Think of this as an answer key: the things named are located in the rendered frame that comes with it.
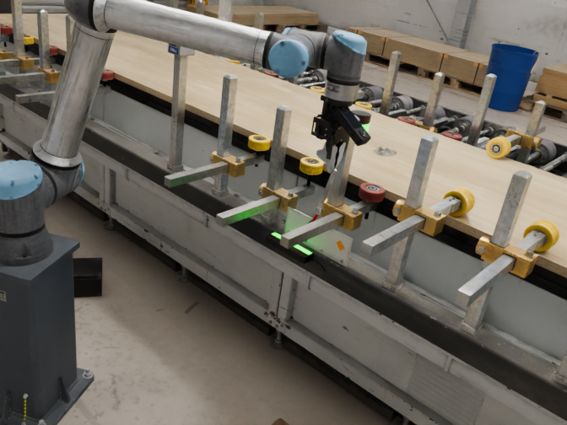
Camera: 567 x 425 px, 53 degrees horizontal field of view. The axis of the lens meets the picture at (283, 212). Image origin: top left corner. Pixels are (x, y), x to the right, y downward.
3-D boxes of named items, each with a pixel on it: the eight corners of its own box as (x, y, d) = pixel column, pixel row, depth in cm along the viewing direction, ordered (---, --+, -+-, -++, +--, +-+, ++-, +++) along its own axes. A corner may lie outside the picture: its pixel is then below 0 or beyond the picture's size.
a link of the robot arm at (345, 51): (333, 27, 152) (370, 34, 150) (326, 74, 157) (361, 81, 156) (328, 32, 143) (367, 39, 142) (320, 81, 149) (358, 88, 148)
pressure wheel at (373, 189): (369, 226, 181) (376, 193, 176) (348, 217, 185) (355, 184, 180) (382, 219, 186) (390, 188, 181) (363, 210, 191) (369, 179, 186)
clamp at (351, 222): (350, 232, 171) (353, 217, 168) (315, 214, 178) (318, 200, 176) (361, 227, 175) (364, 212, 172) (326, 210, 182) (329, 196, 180)
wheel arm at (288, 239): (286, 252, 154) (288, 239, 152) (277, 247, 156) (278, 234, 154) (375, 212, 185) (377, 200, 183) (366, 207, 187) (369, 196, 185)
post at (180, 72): (174, 172, 222) (180, 56, 202) (166, 168, 225) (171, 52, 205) (183, 170, 225) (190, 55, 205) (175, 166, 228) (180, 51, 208)
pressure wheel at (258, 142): (267, 171, 211) (271, 142, 206) (245, 169, 209) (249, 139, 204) (266, 163, 218) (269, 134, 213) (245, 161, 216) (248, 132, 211)
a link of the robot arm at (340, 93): (366, 83, 153) (345, 88, 146) (362, 101, 155) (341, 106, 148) (339, 75, 158) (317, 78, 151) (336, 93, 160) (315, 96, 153)
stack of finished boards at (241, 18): (317, 23, 1042) (319, 13, 1034) (217, 25, 875) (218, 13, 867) (287, 15, 1085) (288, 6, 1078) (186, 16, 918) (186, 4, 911)
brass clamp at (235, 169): (233, 178, 199) (234, 164, 196) (207, 165, 206) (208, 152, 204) (245, 174, 203) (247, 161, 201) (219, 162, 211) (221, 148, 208)
